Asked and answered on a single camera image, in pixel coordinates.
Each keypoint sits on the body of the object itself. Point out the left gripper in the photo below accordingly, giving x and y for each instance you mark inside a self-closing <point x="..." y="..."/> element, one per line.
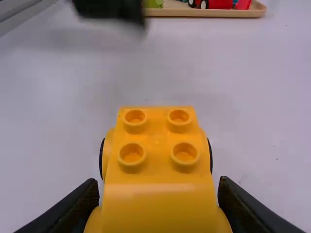
<point x="107" y="9"/>

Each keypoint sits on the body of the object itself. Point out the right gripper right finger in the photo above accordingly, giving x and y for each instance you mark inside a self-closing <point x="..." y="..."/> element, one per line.
<point x="247" y="208"/>

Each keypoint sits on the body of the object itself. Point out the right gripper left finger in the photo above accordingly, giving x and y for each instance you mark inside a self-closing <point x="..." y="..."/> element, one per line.
<point x="73" y="208"/>

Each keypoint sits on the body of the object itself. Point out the yellow toy car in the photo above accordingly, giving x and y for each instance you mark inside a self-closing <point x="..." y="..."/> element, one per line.
<point x="158" y="189"/>

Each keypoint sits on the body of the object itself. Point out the green toy brick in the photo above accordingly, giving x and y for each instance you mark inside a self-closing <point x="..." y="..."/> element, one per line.
<point x="153" y="3"/>

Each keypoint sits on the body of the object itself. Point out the tan tray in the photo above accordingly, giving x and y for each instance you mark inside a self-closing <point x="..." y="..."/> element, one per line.
<point x="206" y="12"/>

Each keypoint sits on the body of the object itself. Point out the red toy car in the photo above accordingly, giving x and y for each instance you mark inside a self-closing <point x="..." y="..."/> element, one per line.
<point x="213" y="3"/>

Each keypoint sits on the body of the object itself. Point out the pink toy brick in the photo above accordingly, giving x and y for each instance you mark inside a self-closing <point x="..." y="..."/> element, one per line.
<point x="243" y="4"/>

